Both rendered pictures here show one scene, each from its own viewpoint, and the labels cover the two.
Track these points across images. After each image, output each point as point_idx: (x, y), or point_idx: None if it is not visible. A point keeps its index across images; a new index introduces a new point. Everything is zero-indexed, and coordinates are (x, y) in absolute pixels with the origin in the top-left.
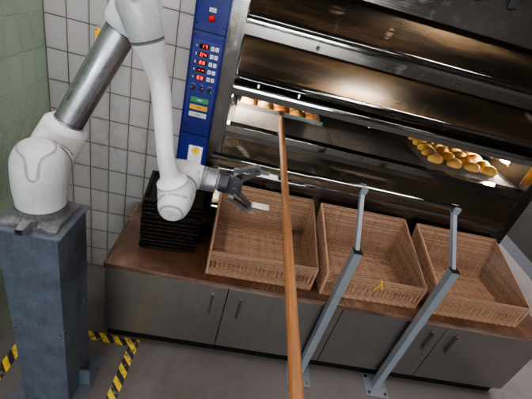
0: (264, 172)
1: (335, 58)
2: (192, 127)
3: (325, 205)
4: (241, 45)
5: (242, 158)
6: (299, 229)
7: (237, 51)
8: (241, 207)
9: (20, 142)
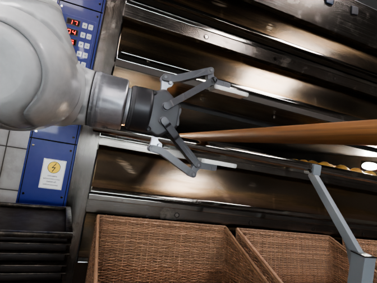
0: (220, 82)
1: (222, 51)
2: (51, 131)
3: (242, 230)
4: (120, 30)
5: None
6: (216, 275)
7: (116, 35)
8: (179, 164)
9: None
